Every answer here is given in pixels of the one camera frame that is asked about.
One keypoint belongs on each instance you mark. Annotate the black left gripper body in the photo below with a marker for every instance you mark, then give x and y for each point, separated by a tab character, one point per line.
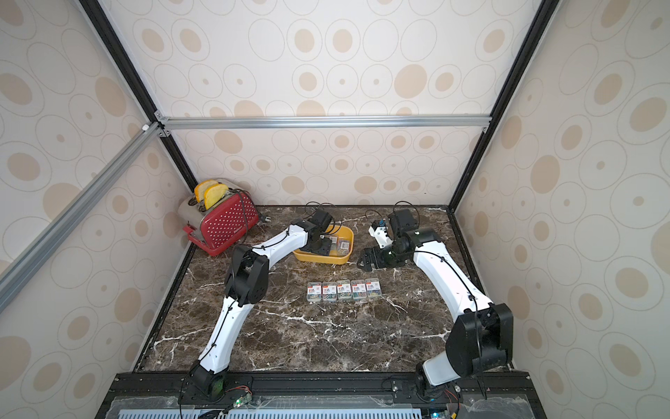
322	247

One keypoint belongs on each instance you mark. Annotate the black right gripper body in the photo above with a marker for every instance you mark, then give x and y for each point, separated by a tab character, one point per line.
375	257

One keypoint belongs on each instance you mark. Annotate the clear paper clip box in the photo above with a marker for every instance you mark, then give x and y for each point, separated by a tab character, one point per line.
329	292
373	288
359	291
344	290
314	292

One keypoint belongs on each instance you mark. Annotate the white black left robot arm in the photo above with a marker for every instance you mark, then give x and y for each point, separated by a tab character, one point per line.
246	284

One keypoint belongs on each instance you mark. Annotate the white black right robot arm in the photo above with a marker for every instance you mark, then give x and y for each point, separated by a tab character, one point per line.
481	337

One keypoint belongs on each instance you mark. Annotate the yellow plastic storage tray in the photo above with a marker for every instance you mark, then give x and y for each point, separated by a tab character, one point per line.
336	248

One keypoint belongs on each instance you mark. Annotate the red polka dot toaster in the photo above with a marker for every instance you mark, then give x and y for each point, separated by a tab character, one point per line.
215	230

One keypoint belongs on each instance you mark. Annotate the yellow toast slice right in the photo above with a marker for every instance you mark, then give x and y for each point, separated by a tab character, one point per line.
214	194

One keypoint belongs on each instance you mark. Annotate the yellow toast slice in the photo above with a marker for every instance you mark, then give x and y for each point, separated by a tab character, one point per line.
214	194
201	188

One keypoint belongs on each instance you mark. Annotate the yellow toast slice left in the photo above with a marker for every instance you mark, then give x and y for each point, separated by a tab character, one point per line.
201	188

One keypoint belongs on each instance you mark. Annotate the horizontal aluminium frame bar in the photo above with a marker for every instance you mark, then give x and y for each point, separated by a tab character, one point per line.
323	122

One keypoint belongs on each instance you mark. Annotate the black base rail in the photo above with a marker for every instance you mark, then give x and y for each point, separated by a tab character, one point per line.
322	395

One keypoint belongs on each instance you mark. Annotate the diagonal aluminium frame bar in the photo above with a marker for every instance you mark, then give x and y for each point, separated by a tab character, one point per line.
31	260

